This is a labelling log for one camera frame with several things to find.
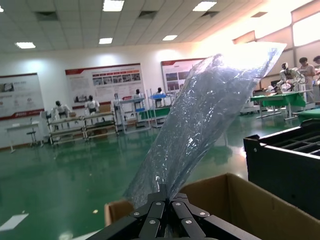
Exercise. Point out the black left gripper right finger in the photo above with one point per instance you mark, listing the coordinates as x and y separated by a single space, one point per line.
190 222

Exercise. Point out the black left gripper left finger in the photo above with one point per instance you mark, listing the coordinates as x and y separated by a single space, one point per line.
150 217

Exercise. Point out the translucent grey antistatic bag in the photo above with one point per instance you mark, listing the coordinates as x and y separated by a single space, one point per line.
200 112

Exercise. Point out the brown cardboard box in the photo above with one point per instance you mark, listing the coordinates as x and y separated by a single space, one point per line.
250 205

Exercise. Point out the black slotted container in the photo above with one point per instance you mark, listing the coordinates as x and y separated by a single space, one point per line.
280 170

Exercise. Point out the metal rack with wooden shelves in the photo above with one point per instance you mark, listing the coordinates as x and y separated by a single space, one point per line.
65 120
100 116

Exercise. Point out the white rack with blue shelf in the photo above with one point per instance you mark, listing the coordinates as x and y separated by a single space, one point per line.
135 101

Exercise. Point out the white rack with green mat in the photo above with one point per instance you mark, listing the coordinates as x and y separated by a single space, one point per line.
160 96

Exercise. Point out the white paper sheet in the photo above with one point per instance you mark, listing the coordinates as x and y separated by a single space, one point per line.
12 221

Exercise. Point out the wide poster with photo row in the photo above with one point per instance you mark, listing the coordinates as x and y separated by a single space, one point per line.
105 85

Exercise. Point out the black stool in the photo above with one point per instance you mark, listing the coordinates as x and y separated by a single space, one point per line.
31 133

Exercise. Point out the green topped table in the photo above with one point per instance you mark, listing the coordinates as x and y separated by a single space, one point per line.
277 98
310 115

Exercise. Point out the white narrow table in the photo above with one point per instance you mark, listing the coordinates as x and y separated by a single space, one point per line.
22 124

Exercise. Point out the ceiling light panel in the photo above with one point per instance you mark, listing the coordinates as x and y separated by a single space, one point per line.
113 4
170 37
204 6
105 40
25 45
1 8

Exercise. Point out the person in light shirt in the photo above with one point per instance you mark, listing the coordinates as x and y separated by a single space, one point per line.
317 65
307 72

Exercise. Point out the ceiling air vent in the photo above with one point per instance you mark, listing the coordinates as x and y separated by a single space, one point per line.
45 16
210 14
259 14
147 14

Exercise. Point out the wall poster with dark photos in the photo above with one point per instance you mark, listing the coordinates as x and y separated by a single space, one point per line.
175 75

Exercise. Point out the wall poster with red band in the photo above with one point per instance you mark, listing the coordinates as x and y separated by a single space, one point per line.
17 95

